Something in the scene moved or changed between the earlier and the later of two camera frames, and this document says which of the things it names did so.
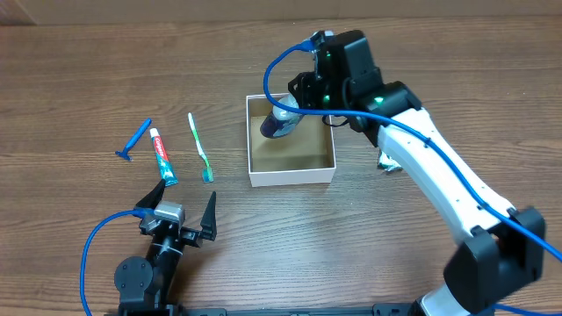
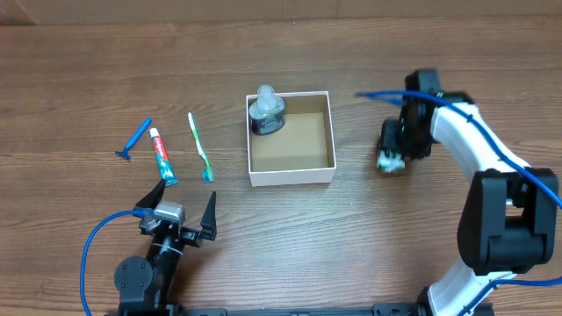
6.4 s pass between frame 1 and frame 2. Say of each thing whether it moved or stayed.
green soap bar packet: stayed
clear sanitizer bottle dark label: moved
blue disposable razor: stayed
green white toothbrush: stayed
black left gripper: stayed
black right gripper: moved
